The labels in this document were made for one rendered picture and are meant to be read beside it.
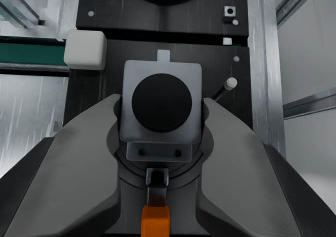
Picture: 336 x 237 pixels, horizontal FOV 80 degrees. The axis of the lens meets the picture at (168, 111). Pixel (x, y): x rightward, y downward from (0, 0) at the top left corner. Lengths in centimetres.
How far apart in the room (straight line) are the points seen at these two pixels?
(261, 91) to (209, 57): 9
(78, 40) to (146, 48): 8
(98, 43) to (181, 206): 22
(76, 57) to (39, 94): 11
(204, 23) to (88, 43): 16
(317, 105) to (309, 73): 19
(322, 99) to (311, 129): 16
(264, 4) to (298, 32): 16
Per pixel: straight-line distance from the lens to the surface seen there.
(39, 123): 36
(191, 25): 31
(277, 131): 31
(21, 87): 38
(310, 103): 32
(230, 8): 32
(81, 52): 28
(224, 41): 31
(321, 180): 47
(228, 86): 17
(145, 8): 32
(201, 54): 29
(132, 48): 29
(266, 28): 35
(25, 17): 34
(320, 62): 51
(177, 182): 24
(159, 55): 16
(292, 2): 39
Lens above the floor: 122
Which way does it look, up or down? 79 degrees down
